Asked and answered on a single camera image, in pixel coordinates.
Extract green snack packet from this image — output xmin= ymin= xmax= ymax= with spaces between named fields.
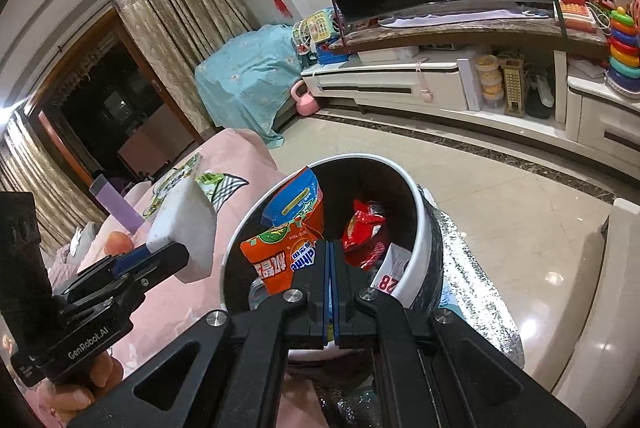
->
xmin=194 ymin=172 xmax=224 ymax=209

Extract beige patterned curtain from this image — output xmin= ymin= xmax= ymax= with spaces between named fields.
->
xmin=0 ymin=106 xmax=102 ymax=255
xmin=112 ymin=0 xmax=257 ymax=139

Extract white trash bin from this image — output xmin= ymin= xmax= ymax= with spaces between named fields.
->
xmin=219 ymin=152 xmax=444 ymax=360

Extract orange fruit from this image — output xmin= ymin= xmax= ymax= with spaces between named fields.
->
xmin=107 ymin=231 xmax=137 ymax=255

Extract white furniture edge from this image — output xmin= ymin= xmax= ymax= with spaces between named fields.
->
xmin=524 ymin=197 xmax=640 ymax=410

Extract stack of yellow lidded jars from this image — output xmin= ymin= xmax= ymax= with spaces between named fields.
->
xmin=474 ymin=54 xmax=506 ymax=109

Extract rainbow stacking ring toy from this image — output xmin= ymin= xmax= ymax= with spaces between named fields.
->
xmin=604 ymin=6 xmax=640 ymax=99

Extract wooden toy building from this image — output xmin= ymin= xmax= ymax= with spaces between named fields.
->
xmin=501 ymin=60 xmax=527 ymax=117

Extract furniture under teal cover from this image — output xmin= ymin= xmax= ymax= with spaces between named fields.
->
xmin=194 ymin=24 xmax=312 ymax=149

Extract white television stand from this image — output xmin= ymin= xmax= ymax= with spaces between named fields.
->
xmin=299 ymin=10 xmax=640 ymax=169

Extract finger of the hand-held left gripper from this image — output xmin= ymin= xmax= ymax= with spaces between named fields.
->
xmin=52 ymin=245 xmax=152 ymax=299
xmin=112 ymin=241 xmax=191 ymax=297

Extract pink sofa cushions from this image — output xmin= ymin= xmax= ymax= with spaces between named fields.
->
xmin=49 ymin=220 xmax=109 ymax=269

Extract orange and blue snack packet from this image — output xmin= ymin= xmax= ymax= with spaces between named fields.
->
xmin=239 ymin=166 xmax=327 ymax=295

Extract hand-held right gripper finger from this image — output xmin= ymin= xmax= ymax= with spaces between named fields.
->
xmin=332 ymin=240 xmax=586 ymax=428
xmin=67 ymin=240 xmax=333 ymax=428

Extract white foam block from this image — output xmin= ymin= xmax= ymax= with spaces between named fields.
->
xmin=147 ymin=177 xmax=219 ymax=285

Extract red and white box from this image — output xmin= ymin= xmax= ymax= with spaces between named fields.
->
xmin=372 ymin=242 xmax=417 ymax=297

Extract person's left hand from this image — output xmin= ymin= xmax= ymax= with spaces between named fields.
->
xmin=47 ymin=350 xmax=125 ymax=414

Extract wooden framed glass door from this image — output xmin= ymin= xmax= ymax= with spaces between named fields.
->
xmin=24 ymin=6 xmax=204 ymax=189

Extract orange toy telephone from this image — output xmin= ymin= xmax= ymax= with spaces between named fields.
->
xmin=556 ymin=0 xmax=599 ymax=34

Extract pink cabinet safety strap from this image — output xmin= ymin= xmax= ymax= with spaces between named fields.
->
xmin=414 ymin=60 xmax=434 ymax=104

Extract silver foil cover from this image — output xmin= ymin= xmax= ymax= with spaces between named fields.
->
xmin=419 ymin=187 xmax=527 ymax=375

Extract stack of picture books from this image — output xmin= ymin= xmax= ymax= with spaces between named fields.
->
xmin=142 ymin=155 xmax=204 ymax=217

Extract pink kettlebell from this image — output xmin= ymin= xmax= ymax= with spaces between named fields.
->
xmin=289 ymin=80 xmax=322 ymax=117

